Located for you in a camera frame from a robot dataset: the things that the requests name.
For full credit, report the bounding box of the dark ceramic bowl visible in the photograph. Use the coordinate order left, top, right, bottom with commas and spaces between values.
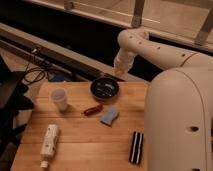
90, 77, 119, 100

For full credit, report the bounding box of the blue box on floor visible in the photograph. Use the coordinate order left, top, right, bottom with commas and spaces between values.
49, 73, 65, 82

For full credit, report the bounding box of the black cable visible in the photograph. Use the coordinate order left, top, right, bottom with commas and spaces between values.
21, 63, 51, 86

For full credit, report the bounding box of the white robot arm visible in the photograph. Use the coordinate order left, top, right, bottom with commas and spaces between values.
114, 28, 213, 171

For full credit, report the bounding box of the translucent plastic cup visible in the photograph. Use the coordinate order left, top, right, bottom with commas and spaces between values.
50, 87, 68, 111

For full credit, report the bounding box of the blue sponge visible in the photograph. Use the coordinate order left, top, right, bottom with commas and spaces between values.
100, 107, 119, 126

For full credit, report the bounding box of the black white striped eraser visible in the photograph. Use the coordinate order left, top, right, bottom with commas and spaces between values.
129, 132, 144, 165

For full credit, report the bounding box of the metal window frame rail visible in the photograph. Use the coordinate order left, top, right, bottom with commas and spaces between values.
26, 0, 213, 52

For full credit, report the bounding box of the white plastic bottle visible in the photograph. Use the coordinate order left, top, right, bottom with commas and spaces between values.
40, 124, 60, 168

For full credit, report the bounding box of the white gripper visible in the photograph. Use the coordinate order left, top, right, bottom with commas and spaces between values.
114, 49, 135, 76

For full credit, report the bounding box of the black chair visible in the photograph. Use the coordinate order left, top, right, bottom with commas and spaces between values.
0, 55, 34, 157

